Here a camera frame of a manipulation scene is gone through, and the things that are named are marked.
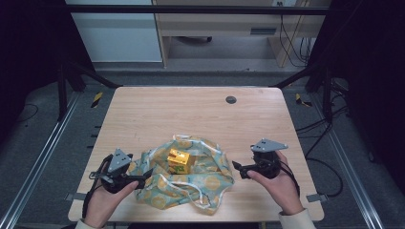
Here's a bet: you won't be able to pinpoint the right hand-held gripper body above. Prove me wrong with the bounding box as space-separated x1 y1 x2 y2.
250 137 289 180

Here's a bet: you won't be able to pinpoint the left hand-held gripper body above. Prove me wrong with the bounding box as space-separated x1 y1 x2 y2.
90 148 139 195

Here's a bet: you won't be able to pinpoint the yellow drink carton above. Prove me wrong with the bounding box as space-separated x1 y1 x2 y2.
166 148 192 176

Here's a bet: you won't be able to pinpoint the person's right hand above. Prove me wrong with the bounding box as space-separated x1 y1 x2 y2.
246 150 306 217

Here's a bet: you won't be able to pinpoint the person's left hand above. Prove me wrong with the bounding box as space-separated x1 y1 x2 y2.
83 180 139 229

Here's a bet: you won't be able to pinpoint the grey tape piece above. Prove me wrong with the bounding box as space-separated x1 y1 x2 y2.
64 192 88 202
306 193 329 203

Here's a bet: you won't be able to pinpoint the yellow black tape piece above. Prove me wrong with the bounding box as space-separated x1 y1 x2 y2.
294 93 313 108
91 92 105 109

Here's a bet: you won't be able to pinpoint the black metal stand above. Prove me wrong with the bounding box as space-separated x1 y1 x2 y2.
269 62 334 124
56 60 123 122

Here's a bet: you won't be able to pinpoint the white cabinet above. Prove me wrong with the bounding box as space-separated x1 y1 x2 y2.
65 0 163 63

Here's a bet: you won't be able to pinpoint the dark curtain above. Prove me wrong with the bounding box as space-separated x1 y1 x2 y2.
0 0 96 147
307 0 405 195

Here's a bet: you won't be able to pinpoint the right hand-held gripper cable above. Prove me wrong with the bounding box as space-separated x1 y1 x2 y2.
279 159 302 198

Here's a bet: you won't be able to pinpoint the hand-held gripper cable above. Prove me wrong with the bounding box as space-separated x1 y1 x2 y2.
279 159 302 198
81 154 115 219

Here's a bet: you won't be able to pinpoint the left hand-held gripper cable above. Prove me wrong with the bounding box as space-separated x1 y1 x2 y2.
81 154 115 219

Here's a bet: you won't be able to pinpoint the black looped floor cable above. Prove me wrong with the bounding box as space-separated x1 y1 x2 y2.
305 156 345 198

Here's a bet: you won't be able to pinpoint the aluminium floor rail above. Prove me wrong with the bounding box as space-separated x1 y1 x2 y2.
0 91 81 229
309 92 386 229

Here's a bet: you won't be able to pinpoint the thin black floor cable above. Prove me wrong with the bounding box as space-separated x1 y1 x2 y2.
16 102 40 124

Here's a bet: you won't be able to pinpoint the black hanging desk cables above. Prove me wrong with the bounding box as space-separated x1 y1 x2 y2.
278 13 317 69

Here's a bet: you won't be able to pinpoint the black horizontal frame bar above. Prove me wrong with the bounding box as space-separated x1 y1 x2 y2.
65 4 330 16

